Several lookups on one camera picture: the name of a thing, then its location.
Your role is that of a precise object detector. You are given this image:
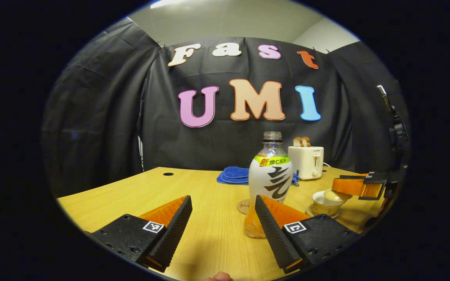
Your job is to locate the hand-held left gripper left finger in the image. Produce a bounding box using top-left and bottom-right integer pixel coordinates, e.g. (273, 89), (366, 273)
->
(91, 195), (193, 273)

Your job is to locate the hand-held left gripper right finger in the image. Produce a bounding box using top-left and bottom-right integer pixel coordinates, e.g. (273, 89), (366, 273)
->
(255, 195), (361, 274)

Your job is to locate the cream teacup lid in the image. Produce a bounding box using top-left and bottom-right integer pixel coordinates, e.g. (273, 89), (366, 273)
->
(324, 188), (354, 203)

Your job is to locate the cream ceramic teacup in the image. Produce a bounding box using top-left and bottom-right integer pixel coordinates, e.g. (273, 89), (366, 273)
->
(312, 190), (345, 216)

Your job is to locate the white label water bottle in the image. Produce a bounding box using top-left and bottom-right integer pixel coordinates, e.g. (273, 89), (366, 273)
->
(243, 132), (298, 238)

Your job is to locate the white toaster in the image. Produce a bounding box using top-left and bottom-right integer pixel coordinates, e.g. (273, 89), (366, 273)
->
(288, 146), (325, 181)

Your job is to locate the blue folded towel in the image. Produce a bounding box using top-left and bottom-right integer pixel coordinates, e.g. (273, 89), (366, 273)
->
(216, 167), (300, 186)

